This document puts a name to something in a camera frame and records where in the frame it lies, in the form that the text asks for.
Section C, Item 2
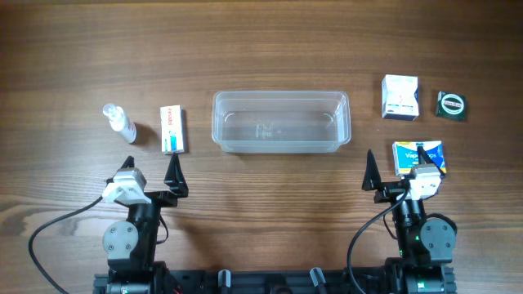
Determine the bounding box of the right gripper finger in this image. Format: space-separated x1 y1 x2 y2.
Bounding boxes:
417 145 434 165
361 149 382 191

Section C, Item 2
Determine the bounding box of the blue VapoDrops box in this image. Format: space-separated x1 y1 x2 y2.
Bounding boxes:
392 140 446 176

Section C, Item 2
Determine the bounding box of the white spray bottle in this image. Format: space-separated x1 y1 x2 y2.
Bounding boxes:
102 104 137 144

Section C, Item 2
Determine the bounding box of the white Panadol box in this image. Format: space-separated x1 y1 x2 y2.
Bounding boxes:
160 105 185 154

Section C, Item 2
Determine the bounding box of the dark green round tin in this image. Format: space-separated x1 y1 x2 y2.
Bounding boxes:
436 91 467 121

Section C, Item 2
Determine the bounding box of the white medicine box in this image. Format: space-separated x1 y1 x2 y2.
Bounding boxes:
382 74 419 121

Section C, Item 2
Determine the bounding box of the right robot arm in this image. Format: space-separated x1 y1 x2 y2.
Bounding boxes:
362 146 458 293

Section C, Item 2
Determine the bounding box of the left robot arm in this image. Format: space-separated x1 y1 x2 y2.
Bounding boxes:
93 154 189 294

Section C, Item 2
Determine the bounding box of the clear plastic container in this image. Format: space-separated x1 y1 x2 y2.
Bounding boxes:
212 91 351 154

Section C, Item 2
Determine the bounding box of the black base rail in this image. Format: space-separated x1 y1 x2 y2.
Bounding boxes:
92 267 457 294

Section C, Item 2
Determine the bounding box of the right black cable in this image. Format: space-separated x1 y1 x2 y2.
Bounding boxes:
346 188 409 294

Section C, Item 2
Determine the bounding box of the black cable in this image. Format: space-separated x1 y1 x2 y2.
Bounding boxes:
346 188 409 294
27 195 104 294

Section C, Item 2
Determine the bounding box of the left black cable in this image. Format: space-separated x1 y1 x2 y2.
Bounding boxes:
27 195 104 294

